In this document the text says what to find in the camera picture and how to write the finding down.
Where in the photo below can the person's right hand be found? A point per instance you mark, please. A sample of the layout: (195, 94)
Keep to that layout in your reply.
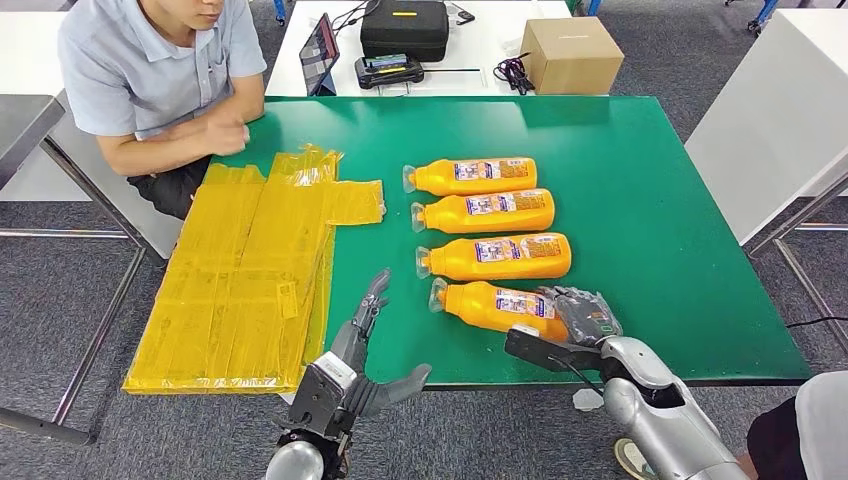
(225, 131)

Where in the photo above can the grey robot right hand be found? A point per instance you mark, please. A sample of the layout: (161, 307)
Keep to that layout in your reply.
(583, 318)

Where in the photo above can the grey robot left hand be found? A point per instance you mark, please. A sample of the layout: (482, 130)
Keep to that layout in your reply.
(348, 351)

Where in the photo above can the orange detergent bottle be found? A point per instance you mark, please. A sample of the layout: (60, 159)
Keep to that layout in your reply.
(437, 177)
(477, 308)
(457, 262)
(450, 216)

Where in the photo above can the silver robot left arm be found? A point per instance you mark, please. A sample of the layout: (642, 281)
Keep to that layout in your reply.
(295, 464)

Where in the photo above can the green-topped table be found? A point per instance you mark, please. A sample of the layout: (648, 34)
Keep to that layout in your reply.
(629, 232)

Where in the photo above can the person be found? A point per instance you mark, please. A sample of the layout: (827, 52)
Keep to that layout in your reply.
(821, 430)
(146, 73)

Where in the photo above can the black tablet on stand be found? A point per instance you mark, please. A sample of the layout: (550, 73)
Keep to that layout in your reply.
(319, 53)

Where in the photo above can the black handheld controller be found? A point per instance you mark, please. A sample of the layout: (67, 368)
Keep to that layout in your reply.
(389, 71)

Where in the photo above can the steel-legged table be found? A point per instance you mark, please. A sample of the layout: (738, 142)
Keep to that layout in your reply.
(26, 126)
(795, 214)

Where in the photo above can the black zip case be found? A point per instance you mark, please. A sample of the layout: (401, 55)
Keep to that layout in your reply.
(404, 32)

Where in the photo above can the brown cardboard box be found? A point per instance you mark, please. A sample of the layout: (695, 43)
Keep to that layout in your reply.
(570, 61)

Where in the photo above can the green crate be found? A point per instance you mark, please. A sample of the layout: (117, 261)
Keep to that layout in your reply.
(576, 5)

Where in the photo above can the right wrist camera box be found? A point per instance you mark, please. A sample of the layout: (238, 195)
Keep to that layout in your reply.
(543, 351)

